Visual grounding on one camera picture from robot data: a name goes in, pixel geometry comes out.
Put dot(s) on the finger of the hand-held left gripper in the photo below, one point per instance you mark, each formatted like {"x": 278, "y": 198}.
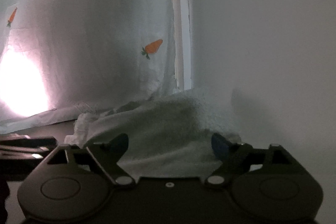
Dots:
{"x": 18, "y": 153}
{"x": 21, "y": 140}

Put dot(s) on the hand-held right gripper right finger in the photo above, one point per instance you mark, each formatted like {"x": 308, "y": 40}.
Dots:
{"x": 219, "y": 145}

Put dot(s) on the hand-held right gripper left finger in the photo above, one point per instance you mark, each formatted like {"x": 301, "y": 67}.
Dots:
{"x": 120, "y": 143}

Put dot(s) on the light grey garment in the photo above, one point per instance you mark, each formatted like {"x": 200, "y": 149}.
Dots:
{"x": 162, "y": 129}

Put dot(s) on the carrot print sheet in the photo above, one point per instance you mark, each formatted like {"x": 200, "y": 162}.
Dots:
{"x": 92, "y": 43}

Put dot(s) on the white window frame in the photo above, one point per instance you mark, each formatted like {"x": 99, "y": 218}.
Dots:
{"x": 181, "y": 29}

